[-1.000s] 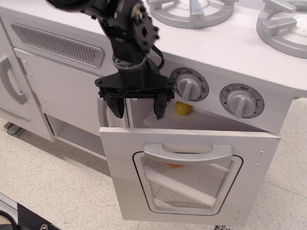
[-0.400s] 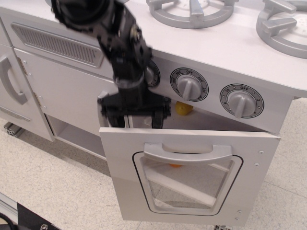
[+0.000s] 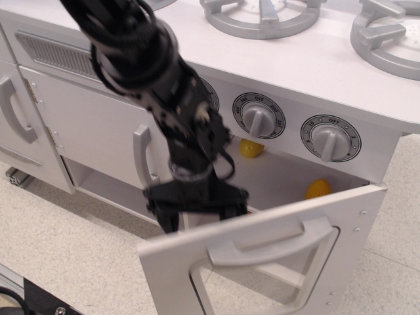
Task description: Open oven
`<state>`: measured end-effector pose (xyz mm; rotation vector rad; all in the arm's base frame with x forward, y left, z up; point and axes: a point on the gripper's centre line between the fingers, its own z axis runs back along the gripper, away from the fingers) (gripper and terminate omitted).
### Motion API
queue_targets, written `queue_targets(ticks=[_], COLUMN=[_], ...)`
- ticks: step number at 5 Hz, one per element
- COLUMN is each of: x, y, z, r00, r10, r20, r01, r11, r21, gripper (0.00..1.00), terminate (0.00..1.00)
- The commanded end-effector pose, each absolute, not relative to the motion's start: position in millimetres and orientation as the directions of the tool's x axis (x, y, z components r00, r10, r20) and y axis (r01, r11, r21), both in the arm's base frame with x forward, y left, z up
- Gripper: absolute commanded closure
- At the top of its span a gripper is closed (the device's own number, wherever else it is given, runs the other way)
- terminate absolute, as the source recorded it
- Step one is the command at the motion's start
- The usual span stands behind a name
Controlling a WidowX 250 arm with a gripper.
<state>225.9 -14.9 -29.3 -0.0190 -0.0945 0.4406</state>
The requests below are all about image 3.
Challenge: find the white toy kitchen body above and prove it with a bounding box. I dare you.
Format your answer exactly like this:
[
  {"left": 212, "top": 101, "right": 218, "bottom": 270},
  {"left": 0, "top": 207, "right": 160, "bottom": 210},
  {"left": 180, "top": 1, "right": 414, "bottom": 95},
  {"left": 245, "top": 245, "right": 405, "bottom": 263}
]
[{"left": 1, "top": 1, "right": 419, "bottom": 233}]

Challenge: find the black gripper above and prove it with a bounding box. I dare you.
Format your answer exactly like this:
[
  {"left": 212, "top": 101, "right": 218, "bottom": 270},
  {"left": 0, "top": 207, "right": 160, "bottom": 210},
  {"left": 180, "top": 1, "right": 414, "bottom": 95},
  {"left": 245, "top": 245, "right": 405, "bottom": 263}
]
[{"left": 144, "top": 173, "right": 249, "bottom": 234}]

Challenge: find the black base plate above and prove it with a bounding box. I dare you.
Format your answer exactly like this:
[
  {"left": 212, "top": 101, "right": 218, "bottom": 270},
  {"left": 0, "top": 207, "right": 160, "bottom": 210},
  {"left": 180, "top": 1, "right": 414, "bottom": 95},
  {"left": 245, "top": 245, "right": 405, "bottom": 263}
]
[{"left": 24, "top": 278, "right": 81, "bottom": 315}]

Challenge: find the silver burner grate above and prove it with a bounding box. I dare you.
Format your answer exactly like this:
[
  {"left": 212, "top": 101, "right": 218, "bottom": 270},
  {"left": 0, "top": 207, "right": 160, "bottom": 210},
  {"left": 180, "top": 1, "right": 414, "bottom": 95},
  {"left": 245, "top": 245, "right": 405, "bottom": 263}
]
[
  {"left": 350, "top": 1, "right": 419, "bottom": 81},
  {"left": 199, "top": 0, "right": 325, "bottom": 40}
]

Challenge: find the silver left door handle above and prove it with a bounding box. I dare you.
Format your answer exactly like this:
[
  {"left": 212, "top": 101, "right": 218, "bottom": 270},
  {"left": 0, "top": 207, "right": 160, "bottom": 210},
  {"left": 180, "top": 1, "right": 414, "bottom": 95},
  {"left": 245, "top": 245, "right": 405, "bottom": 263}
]
[{"left": 1, "top": 78, "right": 37, "bottom": 144}]

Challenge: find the grey left stove knob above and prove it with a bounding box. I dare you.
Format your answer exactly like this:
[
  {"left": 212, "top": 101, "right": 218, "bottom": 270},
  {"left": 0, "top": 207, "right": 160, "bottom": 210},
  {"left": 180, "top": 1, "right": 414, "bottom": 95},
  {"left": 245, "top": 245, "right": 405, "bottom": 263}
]
[{"left": 200, "top": 78, "right": 220, "bottom": 112}]

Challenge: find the white toy oven door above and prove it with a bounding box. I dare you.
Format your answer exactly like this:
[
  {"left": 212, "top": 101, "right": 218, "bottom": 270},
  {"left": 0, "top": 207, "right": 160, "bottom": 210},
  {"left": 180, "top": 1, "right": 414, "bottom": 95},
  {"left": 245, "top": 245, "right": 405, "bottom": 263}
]
[{"left": 138, "top": 184, "right": 387, "bottom": 314}]

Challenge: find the aluminium frame rail left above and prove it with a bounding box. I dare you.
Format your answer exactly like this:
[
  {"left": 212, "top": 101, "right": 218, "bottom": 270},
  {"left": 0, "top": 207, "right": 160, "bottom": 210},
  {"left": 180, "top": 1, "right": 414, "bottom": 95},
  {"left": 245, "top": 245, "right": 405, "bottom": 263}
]
[{"left": 5, "top": 167, "right": 33, "bottom": 189}]

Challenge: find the grey middle temperature knob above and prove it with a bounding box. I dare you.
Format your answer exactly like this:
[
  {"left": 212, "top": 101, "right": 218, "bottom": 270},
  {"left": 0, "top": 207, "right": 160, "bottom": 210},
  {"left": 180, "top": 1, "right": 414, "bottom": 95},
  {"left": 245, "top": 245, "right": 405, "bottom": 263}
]
[{"left": 232, "top": 93, "right": 285, "bottom": 139}]

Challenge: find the white left fridge door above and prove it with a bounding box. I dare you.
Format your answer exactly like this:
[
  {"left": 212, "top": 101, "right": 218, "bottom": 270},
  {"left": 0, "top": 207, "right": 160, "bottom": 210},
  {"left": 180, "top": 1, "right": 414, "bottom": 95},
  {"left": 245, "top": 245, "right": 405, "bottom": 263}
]
[{"left": 1, "top": 61, "right": 74, "bottom": 193}]

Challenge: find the silver middle burner grate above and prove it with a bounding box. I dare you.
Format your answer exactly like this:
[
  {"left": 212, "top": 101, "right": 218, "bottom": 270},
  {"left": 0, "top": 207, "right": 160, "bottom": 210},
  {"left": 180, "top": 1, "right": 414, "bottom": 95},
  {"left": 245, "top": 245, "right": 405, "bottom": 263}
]
[{"left": 199, "top": 0, "right": 325, "bottom": 40}]

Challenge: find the silver toy sink basin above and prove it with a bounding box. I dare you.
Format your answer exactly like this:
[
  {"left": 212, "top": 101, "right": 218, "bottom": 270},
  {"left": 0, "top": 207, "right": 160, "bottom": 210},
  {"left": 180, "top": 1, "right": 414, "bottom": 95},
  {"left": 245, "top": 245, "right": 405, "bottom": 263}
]
[{"left": 145, "top": 0, "right": 176, "bottom": 11}]

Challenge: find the aluminium rail bottom left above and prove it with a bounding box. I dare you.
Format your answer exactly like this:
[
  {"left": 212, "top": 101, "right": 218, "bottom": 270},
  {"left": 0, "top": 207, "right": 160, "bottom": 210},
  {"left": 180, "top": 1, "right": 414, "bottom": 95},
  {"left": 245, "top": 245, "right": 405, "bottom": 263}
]
[{"left": 0, "top": 264, "right": 24, "bottom": 307}]

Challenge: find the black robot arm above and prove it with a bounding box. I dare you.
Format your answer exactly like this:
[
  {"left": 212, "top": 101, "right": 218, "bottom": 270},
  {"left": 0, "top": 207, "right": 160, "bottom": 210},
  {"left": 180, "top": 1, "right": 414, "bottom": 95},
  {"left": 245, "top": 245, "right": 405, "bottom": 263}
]
[{"left": 63, "top": 1, "right": 249, "bottom": 233}]

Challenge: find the grey right timer knob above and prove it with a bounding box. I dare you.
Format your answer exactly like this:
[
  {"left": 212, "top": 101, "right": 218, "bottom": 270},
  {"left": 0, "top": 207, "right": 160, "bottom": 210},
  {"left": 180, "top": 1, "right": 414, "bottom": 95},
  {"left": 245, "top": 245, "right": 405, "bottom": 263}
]
[{"left": 301, "top": 115, "right": 362, "bottom": 163}]

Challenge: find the yellow toy lemon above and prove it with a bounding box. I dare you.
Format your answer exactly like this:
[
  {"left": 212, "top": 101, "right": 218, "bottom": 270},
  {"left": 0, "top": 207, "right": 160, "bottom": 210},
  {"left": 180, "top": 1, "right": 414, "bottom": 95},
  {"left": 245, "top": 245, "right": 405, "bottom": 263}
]
[{"left": 239, "top": 138, "right": 264, "bottom": 159}]

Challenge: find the silver vent grille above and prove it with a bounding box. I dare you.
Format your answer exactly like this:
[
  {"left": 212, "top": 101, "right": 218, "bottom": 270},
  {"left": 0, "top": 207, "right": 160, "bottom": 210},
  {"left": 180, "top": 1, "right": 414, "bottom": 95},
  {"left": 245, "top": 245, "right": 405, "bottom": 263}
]
[{"left": 15, "top": 31, "right": 98, "bottom": 80}]

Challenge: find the silver oven door handle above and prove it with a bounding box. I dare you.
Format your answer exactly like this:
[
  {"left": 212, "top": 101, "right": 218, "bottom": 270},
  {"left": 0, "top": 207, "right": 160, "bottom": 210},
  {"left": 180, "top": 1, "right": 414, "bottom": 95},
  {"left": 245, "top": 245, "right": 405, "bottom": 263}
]
[{"left": 207, "top": 217, "right": 333, "bottom": 267}]

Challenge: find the white cabinet door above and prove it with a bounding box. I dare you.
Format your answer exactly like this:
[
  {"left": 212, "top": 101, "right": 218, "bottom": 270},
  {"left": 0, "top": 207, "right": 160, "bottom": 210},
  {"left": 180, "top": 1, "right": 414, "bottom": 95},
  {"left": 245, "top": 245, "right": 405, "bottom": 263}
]
[{"left": 20, "top": 67, "right": 172, "bottom": 189}]

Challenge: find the silver cabinet door handle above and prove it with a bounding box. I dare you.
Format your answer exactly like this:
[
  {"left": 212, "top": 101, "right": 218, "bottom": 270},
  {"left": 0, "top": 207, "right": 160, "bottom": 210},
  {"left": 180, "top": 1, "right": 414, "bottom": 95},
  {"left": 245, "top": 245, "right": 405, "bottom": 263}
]
[{"left": 133, "top": 125, "right": 160, "bottom": 190}]

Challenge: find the black braided cable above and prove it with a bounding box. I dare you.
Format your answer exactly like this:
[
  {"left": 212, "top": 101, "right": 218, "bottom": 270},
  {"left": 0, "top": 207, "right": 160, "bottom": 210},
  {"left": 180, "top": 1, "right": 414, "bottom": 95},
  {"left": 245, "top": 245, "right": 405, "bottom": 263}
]
[{"left": 0, "top": 285, "right": 29, "bottom": 315}]

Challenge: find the silver right burner grate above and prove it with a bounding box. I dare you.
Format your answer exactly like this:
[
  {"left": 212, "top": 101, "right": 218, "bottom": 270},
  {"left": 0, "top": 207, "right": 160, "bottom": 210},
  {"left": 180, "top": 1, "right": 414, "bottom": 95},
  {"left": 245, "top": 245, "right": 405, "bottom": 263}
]
[{"left": 350, "top": 1, "right": 419, "bottom": 81}]

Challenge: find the yellow toy corn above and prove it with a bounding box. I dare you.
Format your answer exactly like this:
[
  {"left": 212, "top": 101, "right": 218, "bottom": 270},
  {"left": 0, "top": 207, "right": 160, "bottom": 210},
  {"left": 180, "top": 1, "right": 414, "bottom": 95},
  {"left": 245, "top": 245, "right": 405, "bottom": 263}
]
[{"left": 305, "top": 178, "right": 333, "bottom": 200}]

